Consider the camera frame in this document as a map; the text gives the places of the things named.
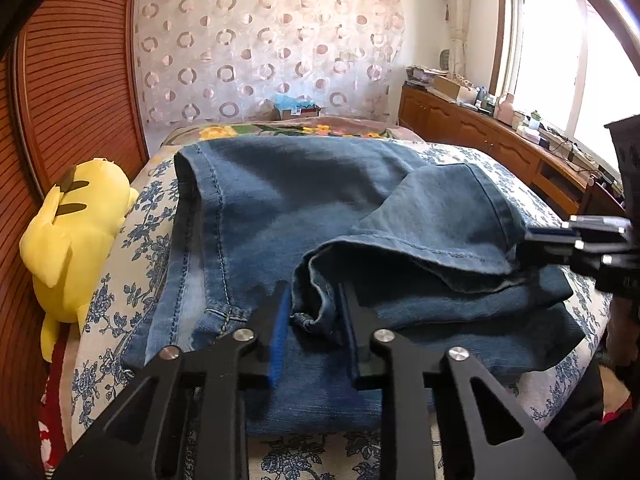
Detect red printed cloth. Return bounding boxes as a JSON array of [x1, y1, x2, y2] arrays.
[[37, 340, 68, 471]]

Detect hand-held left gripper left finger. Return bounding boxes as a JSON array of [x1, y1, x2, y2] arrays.
[[52, 280, 292, 480]]

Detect floral plush blanket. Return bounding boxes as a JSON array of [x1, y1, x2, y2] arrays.
[[165, 117, 423, 143]]

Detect window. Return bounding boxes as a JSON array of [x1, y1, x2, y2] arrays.
[[492, 0, 640, 176]]

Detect brown cardboard box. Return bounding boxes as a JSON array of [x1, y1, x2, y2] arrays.
[[280, 106, 321, 121]]

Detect white blue floral sheet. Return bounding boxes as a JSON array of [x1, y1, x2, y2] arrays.
[[70, 137, 613, 480]]

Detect stack of papers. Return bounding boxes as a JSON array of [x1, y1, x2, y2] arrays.
[[405, 65, 441, 92]]

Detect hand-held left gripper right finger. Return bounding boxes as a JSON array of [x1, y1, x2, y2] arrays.
[[339, 282, 578, 480]]

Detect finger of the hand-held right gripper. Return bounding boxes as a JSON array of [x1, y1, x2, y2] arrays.
[[517, 239, 631, 288], [525, 215, 632, 241]]

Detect floral window curtain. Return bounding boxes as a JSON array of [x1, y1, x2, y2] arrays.
[[445, 0, 468, 81]]

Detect person's dark clothing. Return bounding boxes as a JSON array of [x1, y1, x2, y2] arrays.
[[545, 300, 640, 480]]

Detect yellow plush toy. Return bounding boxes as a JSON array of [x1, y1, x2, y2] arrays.
[[20, 158, 140, 363]]

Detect open flat cardboard box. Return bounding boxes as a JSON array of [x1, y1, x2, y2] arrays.
[[431, 75, 476, 101]]

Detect wooden sideboard cabinet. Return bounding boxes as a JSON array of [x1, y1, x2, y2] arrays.
[[397, 84, 626, 221]]

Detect pink container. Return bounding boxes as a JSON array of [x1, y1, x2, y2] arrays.
[[496, 92, 516, 123]]

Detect blue denim pants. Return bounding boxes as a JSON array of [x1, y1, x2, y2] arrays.
[[122, 136, 587, 436]]

